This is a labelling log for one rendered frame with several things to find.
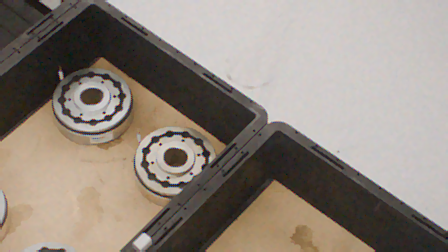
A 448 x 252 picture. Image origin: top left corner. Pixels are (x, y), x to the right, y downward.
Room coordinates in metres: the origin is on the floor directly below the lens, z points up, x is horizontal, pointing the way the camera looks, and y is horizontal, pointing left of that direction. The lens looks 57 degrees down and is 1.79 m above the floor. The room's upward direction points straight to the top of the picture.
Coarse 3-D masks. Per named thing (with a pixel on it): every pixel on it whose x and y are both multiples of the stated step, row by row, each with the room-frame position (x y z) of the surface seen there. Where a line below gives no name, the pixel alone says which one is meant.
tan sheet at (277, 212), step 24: (264, 192) 0.58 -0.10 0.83; (288, 192) 0.58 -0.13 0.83; (240, 216) 0.55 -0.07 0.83; (264, 216) 0.55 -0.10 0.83; (288, 216) 0.55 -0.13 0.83; (312, 216) 0.55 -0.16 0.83; (216, 240) 0.51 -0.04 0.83; (240, 240) 0.51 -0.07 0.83; (264, 240) 0.51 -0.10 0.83; (288, 240) 0.51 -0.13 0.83; (312, 240) 0.51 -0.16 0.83; (336, 240) 0.51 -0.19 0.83; (360, 240) 0.51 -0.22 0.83
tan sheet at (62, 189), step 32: (96, 64) 0.78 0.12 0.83; (32, 128) 0.68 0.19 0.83; (128, 128) 0.68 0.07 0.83; (192, 128) 0.68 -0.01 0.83; (0, 160) 0.63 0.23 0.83; (32, 160) 0.63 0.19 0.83; (64, 160) 0.63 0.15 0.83; (96, 160) 0.63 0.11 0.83; (128, 160) 0.63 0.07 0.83; (32, 192) 0.58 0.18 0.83; (64, 192) 0.58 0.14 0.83; (96, 192) 0.58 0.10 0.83; (128, 192) 0.58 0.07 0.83; (32, 224) 0.53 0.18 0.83; (64, 224) 0.53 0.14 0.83; (96, 224) 0.53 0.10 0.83; (128, 224) 0.53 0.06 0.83
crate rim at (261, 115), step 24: (96, 0) 0.81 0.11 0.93; (120, 24) 0.77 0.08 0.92; (24, 48) 0.73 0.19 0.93; (168, 48) 0.73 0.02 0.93; (0, 72) 0.69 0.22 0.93; (192, 72) 0.69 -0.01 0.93; (240, 96) 0.65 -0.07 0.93; (264, 120) 0.62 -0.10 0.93; (240, 144) 0.58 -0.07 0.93; (216, 168) 0.55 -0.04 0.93; (192, 192) 0.52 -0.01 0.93; (168, 216) 0.49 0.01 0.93
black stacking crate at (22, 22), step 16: (0, 0) 0.90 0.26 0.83; (16, 0) 0.90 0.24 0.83; (32, 0) 0.89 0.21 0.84; (64, 0) 0.84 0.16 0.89; (0, 16) 0.87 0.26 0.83; (16, 16) 0.87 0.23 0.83; (32, 16) 0.87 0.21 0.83; (0, 32) 0.84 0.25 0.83; (16, 32) 0.84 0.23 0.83; (0, 48) 0.81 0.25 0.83
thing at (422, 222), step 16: (272, 128) 0.61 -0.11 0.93; (288, 128) 0.61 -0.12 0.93; (256, 144) 0.59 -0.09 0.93; (304, 144) 0.59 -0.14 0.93; (240, 160) 0.57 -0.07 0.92; (320, 160) 0.57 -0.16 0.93; (336, 160) 0.57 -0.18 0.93; (224, 176) 0.55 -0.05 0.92; (352, 176) 0.54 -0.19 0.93; (208, 192) 0.52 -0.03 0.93; (368, 192) 0.52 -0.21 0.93; (384, 192) 0.52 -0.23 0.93; (192, 208) 0.50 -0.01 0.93; (400, 208) 0.50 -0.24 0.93; (176, 224) 0.49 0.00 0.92; (416, 224) 0.48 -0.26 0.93; (432, 224) 0.48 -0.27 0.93; (160, 240) 0.47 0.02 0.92
